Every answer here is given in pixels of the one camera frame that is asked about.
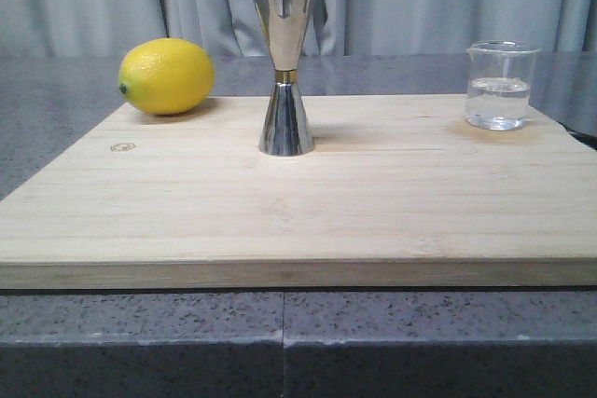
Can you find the silver double jigger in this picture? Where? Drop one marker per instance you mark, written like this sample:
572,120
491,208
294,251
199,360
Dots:
284,24

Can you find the small glass beaker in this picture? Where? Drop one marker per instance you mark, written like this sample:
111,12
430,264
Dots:
499,84

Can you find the wooden cutting board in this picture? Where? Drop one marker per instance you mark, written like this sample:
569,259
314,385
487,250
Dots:
398,191

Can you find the yellow lemon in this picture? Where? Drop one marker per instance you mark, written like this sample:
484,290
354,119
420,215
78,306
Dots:
166,76

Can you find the grey curtain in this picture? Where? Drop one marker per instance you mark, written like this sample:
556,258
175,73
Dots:
100,28

